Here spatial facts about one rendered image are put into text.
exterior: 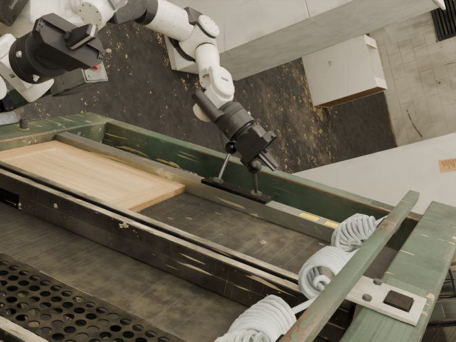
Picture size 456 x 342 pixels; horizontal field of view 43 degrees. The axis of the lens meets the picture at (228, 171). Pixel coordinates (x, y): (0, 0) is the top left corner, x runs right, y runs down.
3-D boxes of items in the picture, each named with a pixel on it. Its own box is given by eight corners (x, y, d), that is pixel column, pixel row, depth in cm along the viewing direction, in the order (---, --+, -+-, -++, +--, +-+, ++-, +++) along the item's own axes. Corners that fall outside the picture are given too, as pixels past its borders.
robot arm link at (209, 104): (229, 131, 166) (203, 102, 168) (250, 106, 160) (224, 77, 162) (206, 140, 157) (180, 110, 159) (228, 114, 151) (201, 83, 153)
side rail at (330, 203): (112, 148, 211) (116, 119, 207) (416, 251, 166) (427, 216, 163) (102, 151, 205) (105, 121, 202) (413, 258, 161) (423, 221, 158)
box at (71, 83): (63, 64, 214) (99, 47, 205) (73, 95, 214) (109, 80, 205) (39, 65, 203) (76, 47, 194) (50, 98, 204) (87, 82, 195)
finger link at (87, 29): (90, 39, 91) (70, 49, 95) (95, 22, 92) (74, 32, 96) (81, 34, 90) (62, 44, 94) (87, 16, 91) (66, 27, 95)
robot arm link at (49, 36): (46, -4, 93) (13, 17, 101) (29, 49, 90) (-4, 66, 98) (110, 34, 101) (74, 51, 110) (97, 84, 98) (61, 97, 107)
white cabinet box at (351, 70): (316, 60, 683) (375, 39, 647) (328, 108, 679) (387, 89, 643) (301, 55, 644) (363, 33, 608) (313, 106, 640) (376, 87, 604)
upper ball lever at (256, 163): (253, 191, 158) (250, 154, 149) (266, 195, 157) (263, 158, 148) (247, 199, 156) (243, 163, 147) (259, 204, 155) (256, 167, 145)
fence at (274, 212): (66, 143, 187) (66, 131, 186) (347, 240, 149) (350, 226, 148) (54, 145, 183) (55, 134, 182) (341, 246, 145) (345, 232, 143)
